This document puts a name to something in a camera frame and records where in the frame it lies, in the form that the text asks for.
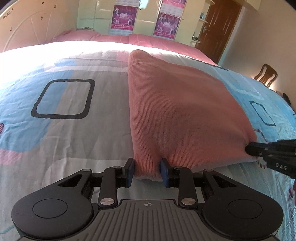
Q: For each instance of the dark object on table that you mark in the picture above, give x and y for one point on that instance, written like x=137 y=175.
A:
x=285 y=97

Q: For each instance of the purple poster upper right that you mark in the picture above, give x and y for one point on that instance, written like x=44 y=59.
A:
x=173 y=7

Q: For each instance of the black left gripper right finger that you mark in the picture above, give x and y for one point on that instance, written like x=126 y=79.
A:
x=226 y=207

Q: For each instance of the blue patterned bed quilt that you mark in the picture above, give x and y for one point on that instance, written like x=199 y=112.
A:
x=65 y=107

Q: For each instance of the purple poster lower right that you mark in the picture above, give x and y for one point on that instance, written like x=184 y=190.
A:
x=166 y=26

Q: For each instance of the cream glossy wardrobe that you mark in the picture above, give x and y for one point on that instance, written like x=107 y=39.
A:
x=97 y=15

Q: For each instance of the purple poster upper left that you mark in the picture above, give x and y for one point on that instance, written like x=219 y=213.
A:
x=134 y=3

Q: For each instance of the pink knit garment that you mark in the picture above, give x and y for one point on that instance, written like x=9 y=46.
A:
x=184 y=115

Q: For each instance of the purple poster lower left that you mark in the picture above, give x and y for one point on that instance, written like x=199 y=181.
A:
x=123 y=17

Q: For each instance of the brown wooden door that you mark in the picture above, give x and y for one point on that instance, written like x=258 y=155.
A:
x=220 y=21

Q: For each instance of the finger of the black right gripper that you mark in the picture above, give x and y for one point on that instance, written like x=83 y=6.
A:
x=280 y=148

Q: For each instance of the pink bed cover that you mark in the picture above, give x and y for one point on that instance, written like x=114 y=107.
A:
x=134 y=39

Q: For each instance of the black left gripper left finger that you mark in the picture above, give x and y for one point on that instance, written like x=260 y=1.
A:
x=67 y=206

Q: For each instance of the purple poster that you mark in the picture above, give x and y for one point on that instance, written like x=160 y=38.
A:
x=134 y=3
x=123 y=17
x=173 y=7
x=166 y=26

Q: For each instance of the cream curved headboard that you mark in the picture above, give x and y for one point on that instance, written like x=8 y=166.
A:
x=26 y=23

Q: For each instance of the brown wooden chair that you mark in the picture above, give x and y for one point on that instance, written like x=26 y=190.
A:
x=267 y=75

